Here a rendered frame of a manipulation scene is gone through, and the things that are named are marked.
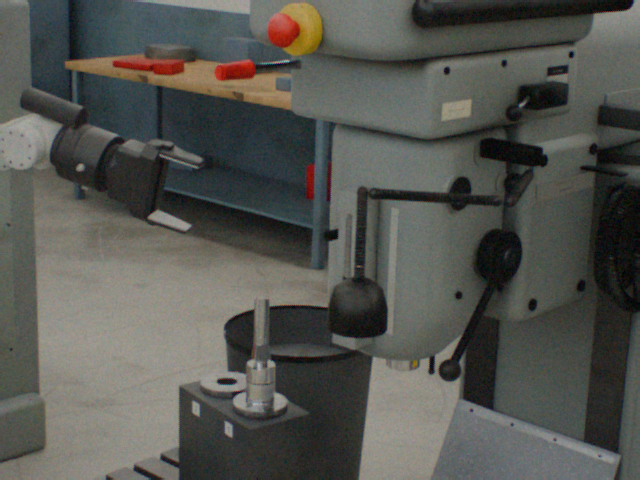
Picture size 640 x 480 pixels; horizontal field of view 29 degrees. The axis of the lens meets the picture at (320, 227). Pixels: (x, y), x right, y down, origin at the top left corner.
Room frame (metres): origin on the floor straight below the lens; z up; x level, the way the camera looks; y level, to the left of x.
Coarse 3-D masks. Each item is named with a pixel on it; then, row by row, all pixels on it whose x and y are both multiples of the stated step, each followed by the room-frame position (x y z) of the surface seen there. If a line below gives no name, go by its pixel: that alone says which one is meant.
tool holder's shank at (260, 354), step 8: (256, 296) 1.89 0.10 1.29; (264, 296) 1.89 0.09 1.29; (256, 304) 1.87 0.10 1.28; (264, 304) 1.87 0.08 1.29; (256, 312) 1.87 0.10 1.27; (264, 312) 1.87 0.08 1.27; (256, 320) 1.87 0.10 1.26; (264, 320) 1.87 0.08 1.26; (256, 328) 1.87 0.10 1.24; (264, 328) 1.87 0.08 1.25; (256, 336) 1.87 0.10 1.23; (264, 336) 1.87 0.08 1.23; (256, 344) 1.87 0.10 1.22; (264, 344) 1.87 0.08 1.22; (256, 352) 1.87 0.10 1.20; (264, 352) 1.87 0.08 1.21; (256, 360) 1.87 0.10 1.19; (264, 360) 1.87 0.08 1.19
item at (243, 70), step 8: (224, 64) 1.52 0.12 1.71; (232, 64) 1.52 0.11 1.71; (240, 64) 1.53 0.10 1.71; (248, 64) 1.54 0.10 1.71; (256, 64) 1.56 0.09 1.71; (264, 64) 1.56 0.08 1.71; (272, 64) 1.57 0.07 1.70; (280, 64) 1.58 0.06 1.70; (288, 64) 1.59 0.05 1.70; (296, 64) 1.60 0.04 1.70; (216, 72) 1.51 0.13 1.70; (224, 72) 1.51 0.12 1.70; (232, 72) 1.51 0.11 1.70; (240, 72) 1.52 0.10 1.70; (248, 72) 1.53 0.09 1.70; (256, 72) 1.55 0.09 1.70; (264, 72) 1.56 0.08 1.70; (224, 80) 1.51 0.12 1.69
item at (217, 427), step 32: (192, 384) 1.98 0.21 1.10; (224, 384) 1.98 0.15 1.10; (192, 416) 1.94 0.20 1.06; (224, 416) 1.86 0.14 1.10; (256, 416) 1.84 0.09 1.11; (288, 416) 1.85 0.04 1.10; (192, 448) 1.94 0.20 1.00; (224, 448) 1.86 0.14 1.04; (256, 448) 1.81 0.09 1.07; (288, 448) 1.84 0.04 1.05
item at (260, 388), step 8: (248, 376) 1.87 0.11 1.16; (256, 376) 1.86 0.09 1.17; (264, 376) 1.86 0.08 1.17; (272, 376) 1.87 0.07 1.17; (248, 384) 1.87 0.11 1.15; (256, 384) 1.86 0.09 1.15; (264, 384) 1.86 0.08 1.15; (272, 384) 1.87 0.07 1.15; (248, 392) 1.87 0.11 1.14; (256, 392) 1.86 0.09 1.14; (264, 392) 1.86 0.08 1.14; (272, 392) 1.87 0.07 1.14; (248, 400) 1.87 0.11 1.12; (256, 400) 1.86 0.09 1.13; (264, 400) 1.86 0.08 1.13; (272, 400) 1.87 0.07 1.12
